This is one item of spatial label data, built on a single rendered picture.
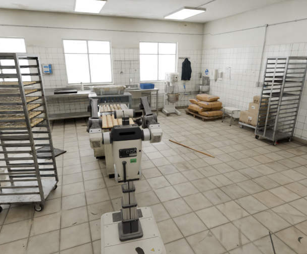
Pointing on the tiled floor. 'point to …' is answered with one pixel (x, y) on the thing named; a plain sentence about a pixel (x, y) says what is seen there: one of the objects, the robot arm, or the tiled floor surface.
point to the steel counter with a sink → (136, 93)
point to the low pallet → (204, 116)
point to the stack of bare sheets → (50, 152)
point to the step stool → (232, 113)
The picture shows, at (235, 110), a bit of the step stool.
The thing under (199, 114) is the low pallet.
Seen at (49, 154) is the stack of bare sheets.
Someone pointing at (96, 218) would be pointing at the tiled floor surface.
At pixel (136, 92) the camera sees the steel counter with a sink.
